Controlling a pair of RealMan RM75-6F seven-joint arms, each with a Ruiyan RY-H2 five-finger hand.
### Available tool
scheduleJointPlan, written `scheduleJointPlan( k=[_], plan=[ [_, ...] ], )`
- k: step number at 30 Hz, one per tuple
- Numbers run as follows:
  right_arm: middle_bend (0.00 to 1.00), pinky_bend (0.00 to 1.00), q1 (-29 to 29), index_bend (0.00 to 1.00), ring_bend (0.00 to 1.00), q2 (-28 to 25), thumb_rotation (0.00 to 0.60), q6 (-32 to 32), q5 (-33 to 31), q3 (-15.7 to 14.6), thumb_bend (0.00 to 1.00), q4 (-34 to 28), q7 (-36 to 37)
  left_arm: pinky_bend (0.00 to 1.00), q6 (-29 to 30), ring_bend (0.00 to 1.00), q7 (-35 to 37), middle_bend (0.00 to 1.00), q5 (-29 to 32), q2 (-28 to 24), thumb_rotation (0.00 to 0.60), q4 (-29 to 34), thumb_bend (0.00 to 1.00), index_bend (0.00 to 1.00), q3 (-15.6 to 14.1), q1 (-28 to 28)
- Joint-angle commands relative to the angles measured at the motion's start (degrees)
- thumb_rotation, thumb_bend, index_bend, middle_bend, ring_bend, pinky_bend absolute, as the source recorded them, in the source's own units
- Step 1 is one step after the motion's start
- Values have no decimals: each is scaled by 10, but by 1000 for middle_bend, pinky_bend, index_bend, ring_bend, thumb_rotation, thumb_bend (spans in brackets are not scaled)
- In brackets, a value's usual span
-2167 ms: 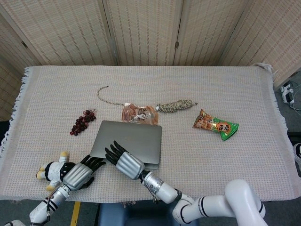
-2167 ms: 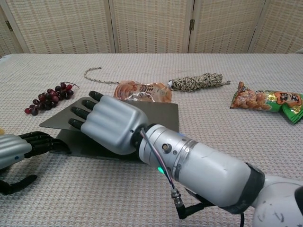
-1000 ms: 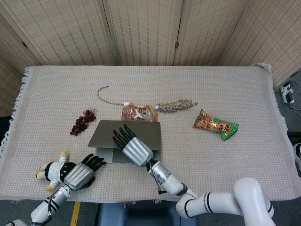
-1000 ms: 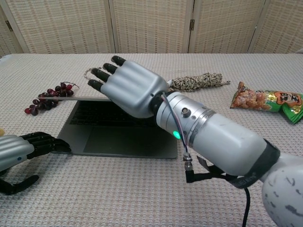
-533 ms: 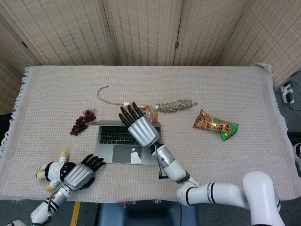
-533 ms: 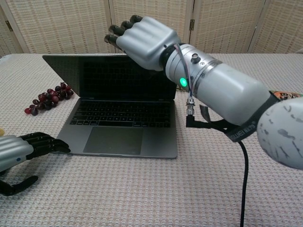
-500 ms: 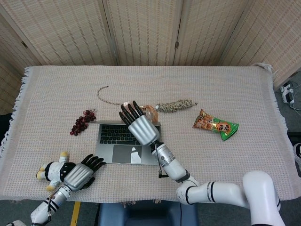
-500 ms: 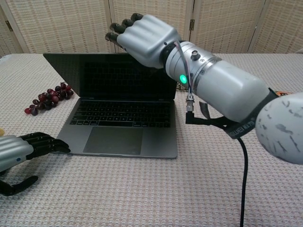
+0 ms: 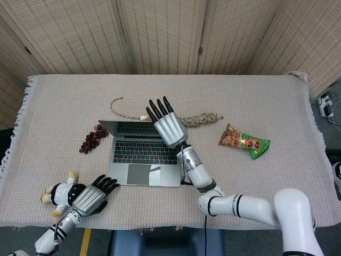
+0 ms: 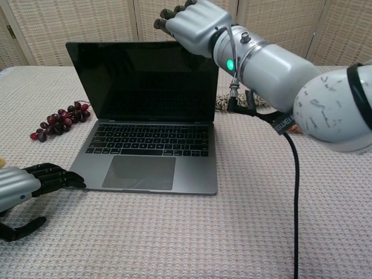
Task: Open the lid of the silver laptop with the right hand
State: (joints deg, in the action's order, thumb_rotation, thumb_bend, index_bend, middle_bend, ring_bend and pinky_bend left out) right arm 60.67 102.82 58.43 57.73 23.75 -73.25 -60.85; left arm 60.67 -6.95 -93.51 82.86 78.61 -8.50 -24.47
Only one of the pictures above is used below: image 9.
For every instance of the green snack bag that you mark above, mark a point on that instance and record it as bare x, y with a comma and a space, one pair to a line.
245, 142

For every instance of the blue padded seat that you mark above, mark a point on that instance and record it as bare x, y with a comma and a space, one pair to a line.
165, 242

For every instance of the black white plush toy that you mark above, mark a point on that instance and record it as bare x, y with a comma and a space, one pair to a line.
62, 193

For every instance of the dark red grape bunch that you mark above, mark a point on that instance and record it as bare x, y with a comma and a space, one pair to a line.
93, 138

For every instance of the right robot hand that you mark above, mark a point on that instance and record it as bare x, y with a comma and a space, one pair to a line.
170, 130

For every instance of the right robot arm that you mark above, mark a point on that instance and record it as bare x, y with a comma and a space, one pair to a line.
250, 208

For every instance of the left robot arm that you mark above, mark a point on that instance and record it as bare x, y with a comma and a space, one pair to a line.
53, 234

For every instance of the beige waffle tablecloth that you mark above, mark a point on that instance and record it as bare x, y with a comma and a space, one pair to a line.
239, 186

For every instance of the woven folding screen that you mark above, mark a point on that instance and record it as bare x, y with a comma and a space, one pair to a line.
160, 34

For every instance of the white power strip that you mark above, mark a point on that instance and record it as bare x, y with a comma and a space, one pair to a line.
325, 104

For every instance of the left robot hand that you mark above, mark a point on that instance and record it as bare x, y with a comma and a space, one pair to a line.
89, 198

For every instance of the silver grey laptop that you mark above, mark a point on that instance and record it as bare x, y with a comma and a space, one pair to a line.
144, 152

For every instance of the white black shoe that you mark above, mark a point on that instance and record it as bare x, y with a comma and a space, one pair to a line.
337, 178

